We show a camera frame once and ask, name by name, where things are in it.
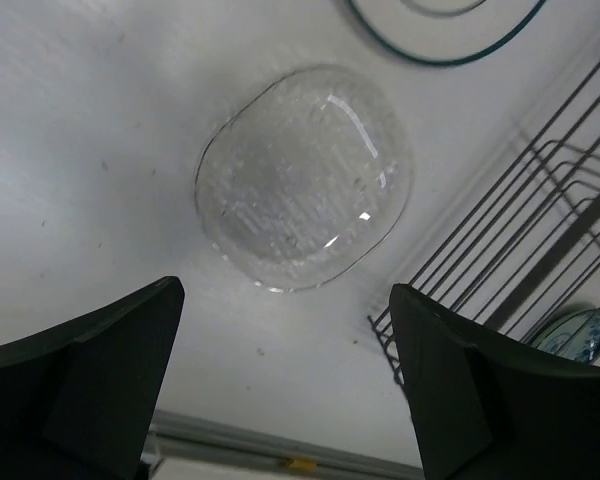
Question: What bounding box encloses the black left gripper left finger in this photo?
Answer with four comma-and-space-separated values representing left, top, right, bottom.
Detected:
0, 276, 185, 479

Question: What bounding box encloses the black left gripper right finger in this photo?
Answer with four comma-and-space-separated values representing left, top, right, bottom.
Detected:
389, 284, 600, 479

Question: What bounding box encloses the white plate dark rim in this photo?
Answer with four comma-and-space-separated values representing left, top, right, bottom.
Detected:
348, 1, 545, 67

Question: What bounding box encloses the aluminium table edge rail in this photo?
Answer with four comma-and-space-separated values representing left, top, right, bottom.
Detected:
144, 410, 424, 479

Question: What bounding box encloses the clear glass plate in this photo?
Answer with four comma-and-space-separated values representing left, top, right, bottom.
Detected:
194, 64, 415, 292

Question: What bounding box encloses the blue patterned small plate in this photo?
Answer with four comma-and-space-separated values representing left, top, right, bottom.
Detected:
528, 307, 600, 364

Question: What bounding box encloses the grey wire dish rack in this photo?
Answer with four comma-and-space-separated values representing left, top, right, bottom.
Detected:
367, 34, 600, 385

